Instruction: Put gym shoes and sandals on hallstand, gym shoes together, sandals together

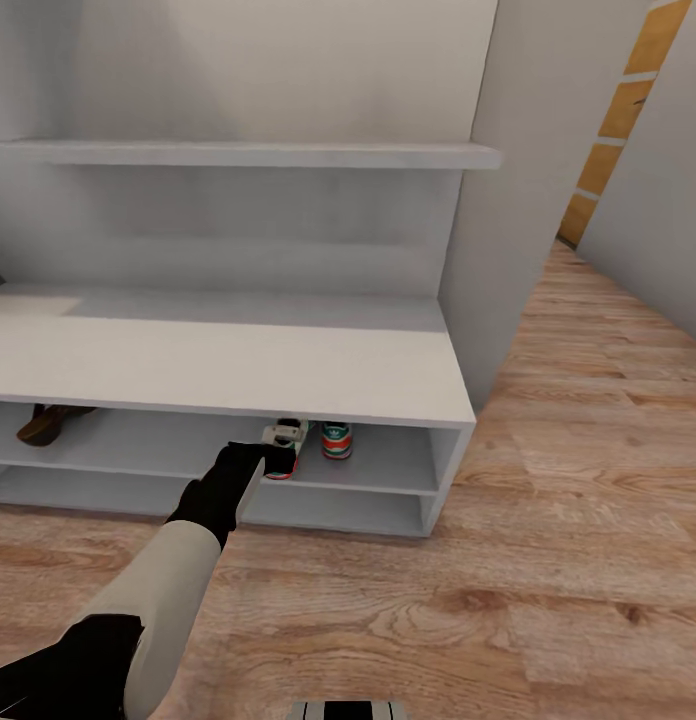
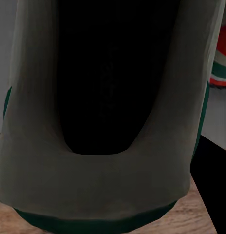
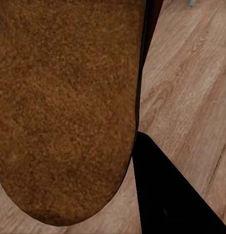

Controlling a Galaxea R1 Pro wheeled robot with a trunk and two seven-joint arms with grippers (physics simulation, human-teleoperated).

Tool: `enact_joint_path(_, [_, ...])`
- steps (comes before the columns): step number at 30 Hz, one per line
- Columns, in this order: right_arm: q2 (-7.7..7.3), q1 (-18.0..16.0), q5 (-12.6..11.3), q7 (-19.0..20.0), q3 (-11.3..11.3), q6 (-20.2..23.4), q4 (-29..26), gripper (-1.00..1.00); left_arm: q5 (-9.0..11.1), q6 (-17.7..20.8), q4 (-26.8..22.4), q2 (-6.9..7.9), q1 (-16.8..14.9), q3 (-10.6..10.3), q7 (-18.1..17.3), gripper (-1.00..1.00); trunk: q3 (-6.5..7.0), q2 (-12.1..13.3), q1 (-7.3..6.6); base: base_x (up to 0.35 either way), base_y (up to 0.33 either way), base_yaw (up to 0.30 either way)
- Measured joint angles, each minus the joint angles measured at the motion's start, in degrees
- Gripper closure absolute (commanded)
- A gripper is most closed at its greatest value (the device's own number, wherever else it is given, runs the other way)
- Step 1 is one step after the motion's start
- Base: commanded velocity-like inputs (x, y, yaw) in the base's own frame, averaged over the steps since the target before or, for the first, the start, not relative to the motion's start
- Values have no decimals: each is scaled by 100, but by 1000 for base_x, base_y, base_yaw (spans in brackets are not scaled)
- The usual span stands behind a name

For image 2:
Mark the gym shoe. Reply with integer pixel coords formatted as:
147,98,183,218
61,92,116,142
0,0,226,234
209,1,226,89

